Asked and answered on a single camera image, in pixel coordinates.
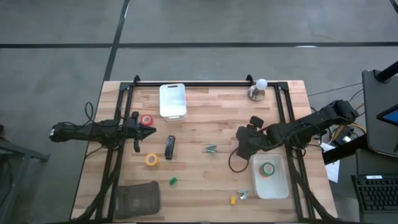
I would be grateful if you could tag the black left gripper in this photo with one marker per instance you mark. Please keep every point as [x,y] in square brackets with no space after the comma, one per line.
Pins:
[134,130]

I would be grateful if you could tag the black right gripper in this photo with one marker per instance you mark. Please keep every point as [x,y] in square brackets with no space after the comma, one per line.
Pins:
[248,140]

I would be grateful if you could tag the green tape roll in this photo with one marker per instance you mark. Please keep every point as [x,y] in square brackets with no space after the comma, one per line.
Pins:
[263,169]

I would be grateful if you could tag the teal staple remover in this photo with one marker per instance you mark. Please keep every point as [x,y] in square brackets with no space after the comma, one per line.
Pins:
[211,149]

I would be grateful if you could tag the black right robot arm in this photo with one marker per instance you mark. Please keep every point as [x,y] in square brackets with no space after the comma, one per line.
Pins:
[311,124]

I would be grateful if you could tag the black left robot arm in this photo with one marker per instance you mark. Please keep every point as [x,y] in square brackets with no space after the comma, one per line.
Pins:
[93,132]

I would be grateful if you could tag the red tape roll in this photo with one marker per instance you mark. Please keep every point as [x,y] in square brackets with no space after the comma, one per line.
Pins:
[143,120]

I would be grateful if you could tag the yellow tape roll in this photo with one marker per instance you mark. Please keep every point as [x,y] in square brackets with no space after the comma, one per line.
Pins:
[147,160]

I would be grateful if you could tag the black stapler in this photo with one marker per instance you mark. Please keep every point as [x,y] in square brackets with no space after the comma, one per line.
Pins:
[169,147]

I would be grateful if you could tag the silver staple remover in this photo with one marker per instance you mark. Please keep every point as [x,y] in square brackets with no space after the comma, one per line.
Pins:
[242,194]

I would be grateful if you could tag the small green stapler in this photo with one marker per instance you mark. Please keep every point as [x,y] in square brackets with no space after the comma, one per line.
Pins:
[173,181]

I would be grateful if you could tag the small yellow stapler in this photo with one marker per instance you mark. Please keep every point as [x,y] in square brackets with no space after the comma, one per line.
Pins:
[233,200]

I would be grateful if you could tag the white plastic bin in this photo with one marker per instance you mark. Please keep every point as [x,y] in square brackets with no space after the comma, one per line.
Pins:
[273,188]
[173,101]

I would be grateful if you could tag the light bulb on brass base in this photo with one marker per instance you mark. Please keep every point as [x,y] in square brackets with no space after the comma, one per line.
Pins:
[258,91]

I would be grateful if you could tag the dark mesh basket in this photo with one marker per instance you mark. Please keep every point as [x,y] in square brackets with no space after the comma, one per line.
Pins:
[138,199]

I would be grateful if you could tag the white paper sheet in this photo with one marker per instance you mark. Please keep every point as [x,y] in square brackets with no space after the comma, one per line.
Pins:
[333,169]

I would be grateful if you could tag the grey side cart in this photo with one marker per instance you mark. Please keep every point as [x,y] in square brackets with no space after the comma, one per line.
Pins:
[376,124]

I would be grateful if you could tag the grey metal stand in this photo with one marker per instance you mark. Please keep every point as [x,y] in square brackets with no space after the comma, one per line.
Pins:
[18,152]

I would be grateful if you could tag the black keyboard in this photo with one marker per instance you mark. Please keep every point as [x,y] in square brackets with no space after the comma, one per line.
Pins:
[376,194]

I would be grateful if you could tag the tablet screen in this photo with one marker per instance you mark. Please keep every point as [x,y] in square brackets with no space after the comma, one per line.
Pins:
[390,116]

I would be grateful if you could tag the black pole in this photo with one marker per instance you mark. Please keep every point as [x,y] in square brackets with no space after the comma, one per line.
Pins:
[388,73]

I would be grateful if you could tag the black aluminium frame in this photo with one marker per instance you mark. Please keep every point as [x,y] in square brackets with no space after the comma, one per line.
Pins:
[202,84]

